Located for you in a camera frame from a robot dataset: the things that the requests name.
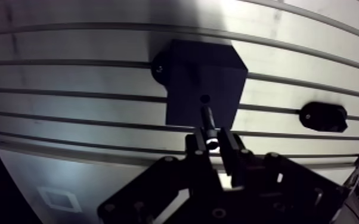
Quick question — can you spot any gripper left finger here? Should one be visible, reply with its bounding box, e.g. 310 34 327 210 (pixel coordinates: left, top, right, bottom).
97 126 224 224

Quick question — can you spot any dark blue-grey block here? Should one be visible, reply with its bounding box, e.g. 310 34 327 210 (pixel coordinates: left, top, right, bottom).
150 38 249 130

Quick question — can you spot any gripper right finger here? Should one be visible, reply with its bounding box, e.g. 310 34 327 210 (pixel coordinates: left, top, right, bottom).
218 126 351 224

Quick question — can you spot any black oval holder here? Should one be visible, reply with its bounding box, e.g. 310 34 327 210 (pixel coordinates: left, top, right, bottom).
298 101 349 133

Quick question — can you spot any steel bolt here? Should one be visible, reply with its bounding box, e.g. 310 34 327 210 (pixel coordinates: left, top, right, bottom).
200 105 221 152

